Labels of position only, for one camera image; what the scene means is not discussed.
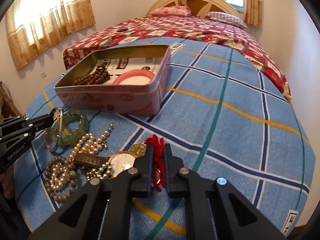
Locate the white pearl necklace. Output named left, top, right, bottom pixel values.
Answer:
left=68, top=122, right=115, bottom=163

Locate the green jade bracelet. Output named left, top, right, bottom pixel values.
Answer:
left=51, top=110, right=90, bottom=146

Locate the red string bracelet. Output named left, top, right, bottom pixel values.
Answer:
left=145, top=134, right=168, bottom=192

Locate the blue plaid tablecloth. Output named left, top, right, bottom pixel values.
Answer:
left=15, top=37, right=315, bottom=239

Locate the white wall socket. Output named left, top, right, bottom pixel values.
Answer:
left=41, top=72, right=47, bottom=79

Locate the pink bangle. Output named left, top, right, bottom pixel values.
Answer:
left=113, top=69, right=155, bottom=86

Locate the yellow right curtain panel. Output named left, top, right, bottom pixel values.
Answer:
left=244, top=0, right=263, bottom=29

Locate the plaid checked pillow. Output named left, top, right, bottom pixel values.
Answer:
left=206, top=11, right=247, bottom=30

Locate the small black object on bed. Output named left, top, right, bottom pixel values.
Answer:
left=117, top=28, right=128, bottom=33

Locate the silver metal bead bracelet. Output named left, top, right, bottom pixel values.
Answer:
left=86, top=162, right=113, bottom=181

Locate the brown wooden bead bracelet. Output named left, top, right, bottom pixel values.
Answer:
left=72, top=64, right=111, bottom=86

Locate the gold wrist watch brown strap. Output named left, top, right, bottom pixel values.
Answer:
left=73, top=142, right=148, bottom=178

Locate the red patterned bedspread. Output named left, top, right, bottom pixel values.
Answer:
left=63, top=15, right=292, bottom=101

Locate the grey and pearl bead bracelet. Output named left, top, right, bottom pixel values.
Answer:
left=44, top=155, right=78, bottom=203

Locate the silver metal bangle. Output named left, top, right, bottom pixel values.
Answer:
left=45, top=107, right=64, bottom=153

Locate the pink floral pillow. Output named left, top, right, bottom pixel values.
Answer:
left=151, top=6, right=191, bottom=17

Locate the yellow side window curtain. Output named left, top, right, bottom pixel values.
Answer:
left=5, top=0, right=95, bottom=70

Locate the brown wooden furniture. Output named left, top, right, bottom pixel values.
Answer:
left=0, top=81, right=22, bottom=119

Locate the pink metal tin box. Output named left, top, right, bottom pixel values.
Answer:
left=54, top=44, right=171, bottom=116

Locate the cream wooden headboard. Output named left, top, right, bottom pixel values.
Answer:
left=146, top=0, right=244, bottom=20

